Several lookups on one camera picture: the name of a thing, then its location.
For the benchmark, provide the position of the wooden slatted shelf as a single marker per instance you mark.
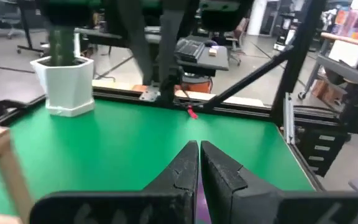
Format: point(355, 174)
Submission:
point(11, 174)

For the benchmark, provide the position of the purple plastic bowl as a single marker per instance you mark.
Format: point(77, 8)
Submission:
point(202, 208)

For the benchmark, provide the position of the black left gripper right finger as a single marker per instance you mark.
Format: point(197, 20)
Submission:
point(238, 202)

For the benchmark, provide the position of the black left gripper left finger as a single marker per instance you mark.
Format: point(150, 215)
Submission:
point(166, 205)

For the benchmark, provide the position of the black frame post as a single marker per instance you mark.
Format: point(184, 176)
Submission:
point(169, 46)
point(297, 56)

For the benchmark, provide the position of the wooden-top work table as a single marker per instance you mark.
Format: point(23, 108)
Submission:
point(350, 40)

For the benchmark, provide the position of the grey office chair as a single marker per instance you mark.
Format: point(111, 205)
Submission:
point(6, 15)

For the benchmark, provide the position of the black diagonal frame brace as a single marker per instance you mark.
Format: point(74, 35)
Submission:
point(247, 81)

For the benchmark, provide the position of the red tag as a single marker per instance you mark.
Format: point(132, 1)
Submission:
point(192, 112)

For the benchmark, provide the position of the black side table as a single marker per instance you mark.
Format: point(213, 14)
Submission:
point(210, 60)

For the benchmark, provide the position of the orange bucket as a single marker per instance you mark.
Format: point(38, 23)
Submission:
point(199, 85)

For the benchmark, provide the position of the black keyboard device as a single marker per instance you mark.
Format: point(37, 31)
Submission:
point(190, 49)

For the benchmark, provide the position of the white hexagonal plant pot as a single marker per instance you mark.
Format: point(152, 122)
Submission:
point(68, 87)

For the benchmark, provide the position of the dark green cactus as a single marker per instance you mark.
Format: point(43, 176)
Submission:
point(61, 43)

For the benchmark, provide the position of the silver aluminium extrusion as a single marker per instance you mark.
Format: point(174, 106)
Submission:
point(289, 118)

